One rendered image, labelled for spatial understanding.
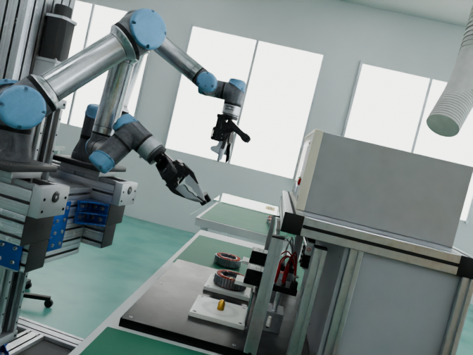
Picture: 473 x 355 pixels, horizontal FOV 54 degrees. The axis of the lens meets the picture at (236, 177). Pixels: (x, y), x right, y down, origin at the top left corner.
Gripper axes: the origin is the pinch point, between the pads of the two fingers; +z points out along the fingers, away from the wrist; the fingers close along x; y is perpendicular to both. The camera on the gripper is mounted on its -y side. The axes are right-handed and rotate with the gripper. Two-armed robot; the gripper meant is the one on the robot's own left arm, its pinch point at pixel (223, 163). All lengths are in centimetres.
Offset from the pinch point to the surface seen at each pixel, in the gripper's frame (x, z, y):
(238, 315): 67, 37, -31
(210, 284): 49, 37, -17
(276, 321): 69, 35, -42
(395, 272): 83, 11, -65
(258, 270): 68, 23, -34
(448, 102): -50, -53, -89
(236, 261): 9.4, 36.9, -17.3
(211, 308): 69, 37, -24
